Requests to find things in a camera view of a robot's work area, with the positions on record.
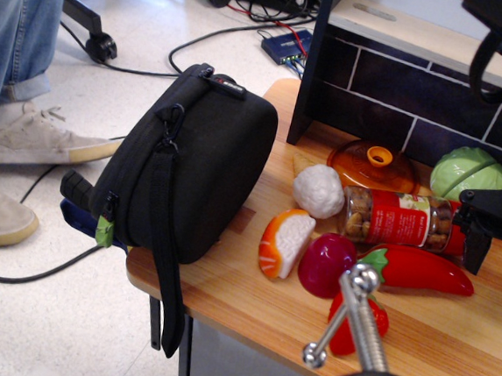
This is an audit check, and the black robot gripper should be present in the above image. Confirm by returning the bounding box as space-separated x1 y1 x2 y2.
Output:
453 189 502 274

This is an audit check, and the black zipper case bag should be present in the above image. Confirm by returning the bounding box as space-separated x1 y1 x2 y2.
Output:
89 63 278 356

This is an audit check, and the green tape zipper pull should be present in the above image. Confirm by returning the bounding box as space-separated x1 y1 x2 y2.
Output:
95 216 115 248

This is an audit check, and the blue clamp holding bag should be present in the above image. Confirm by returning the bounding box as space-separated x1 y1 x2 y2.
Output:
60 169 129 253

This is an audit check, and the green toy cabbage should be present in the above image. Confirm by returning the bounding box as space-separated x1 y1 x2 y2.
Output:
430 146 502 201

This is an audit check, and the red toy chili pepper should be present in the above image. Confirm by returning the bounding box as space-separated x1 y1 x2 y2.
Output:
358 244 474 297

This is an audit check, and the nut jar red label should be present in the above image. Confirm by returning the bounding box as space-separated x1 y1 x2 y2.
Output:
338 186 465 256

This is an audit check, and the orange pot lid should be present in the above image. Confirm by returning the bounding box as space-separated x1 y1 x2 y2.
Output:
327 139 421 194

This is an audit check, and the magenta toy onion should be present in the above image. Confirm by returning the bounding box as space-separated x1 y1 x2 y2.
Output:
297 233 357 300

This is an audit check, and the dark tiled toy kitchen shelf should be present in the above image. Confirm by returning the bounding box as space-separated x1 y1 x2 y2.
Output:
287 0 502 166

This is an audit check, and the red toy strawberry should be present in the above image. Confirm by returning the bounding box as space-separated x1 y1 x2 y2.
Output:
329 293 390 357

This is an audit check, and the toy salmon sushi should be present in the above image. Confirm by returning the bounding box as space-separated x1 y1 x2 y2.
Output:
258 209 316 279

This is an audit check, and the black chair base caster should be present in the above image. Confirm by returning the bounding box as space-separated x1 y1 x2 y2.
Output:
62 0 117 63

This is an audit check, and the beige sneaker upper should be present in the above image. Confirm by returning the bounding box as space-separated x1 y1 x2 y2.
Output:
0 101 121 165

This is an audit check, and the metal clamp screw handle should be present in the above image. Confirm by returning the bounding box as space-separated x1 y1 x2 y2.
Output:
302 263 388 372

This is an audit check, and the blue network switch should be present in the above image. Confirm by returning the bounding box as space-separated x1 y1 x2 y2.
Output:
261 29 313 65

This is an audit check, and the black floor cable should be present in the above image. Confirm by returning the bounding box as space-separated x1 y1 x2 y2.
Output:
55 0 315 91

